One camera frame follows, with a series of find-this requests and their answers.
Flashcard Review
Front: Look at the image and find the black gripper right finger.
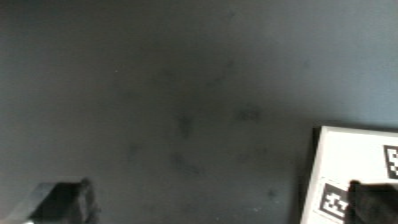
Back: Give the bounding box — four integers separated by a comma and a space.
346, 181, 398, 224

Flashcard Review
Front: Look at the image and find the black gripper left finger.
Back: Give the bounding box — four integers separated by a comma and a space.
24, 178, 100, 224

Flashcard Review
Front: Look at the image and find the white marker tag sheet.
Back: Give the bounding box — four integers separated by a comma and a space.
301, 126, 398, 224

